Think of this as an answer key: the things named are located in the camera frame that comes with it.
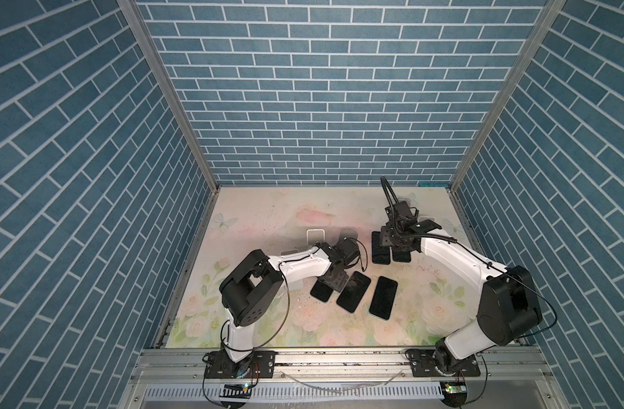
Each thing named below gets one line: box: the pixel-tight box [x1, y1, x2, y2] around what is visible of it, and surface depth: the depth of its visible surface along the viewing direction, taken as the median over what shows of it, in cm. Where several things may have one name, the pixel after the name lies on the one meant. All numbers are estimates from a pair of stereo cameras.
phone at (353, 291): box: [335, 270, 372, 313], surface depth 89 cm
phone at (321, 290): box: [310, 279, 334, 303], surface depth 88 cm
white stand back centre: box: [306, 228, 326, 247], surface depth 93 cm
